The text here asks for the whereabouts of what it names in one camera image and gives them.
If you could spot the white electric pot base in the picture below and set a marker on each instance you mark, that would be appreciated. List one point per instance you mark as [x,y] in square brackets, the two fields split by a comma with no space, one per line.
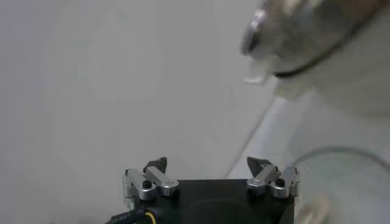
[359,79]

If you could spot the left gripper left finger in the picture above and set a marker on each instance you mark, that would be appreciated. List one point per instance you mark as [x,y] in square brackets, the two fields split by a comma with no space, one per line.
[152,179]

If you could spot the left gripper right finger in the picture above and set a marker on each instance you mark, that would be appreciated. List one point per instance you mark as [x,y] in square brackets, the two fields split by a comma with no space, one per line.
[268,176]

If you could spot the round glass pot lid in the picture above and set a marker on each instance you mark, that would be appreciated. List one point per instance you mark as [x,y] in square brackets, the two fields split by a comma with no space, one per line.
[344,188]

